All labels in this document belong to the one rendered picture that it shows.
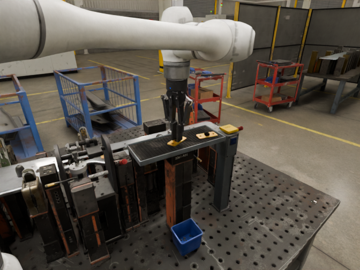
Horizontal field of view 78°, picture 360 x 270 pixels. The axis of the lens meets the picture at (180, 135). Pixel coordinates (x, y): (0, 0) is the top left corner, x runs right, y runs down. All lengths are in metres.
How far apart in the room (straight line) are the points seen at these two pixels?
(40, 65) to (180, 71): 8.37
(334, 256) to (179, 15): 2.01
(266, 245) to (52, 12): 1.09
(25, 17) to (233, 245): 1.03
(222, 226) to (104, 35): 0.97
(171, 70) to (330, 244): 1.95
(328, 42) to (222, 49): 7.43
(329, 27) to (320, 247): 6.64
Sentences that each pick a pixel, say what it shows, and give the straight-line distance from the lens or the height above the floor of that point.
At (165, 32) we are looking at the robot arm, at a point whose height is 1.55.
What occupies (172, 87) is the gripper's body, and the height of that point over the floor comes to 1.38.
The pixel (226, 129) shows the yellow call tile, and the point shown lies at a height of 1.16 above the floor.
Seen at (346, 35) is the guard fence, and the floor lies 1.33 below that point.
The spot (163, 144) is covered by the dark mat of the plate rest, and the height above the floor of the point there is 1.16.
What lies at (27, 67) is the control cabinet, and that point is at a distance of 8.95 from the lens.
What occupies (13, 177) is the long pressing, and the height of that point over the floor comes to 1.00.
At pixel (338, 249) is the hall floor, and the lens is 2.31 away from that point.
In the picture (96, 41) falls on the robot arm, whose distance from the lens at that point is 0.46.
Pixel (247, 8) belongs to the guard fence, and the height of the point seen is 1.90.
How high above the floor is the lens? 1.57
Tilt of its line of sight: 26 degrees down
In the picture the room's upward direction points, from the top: straight up
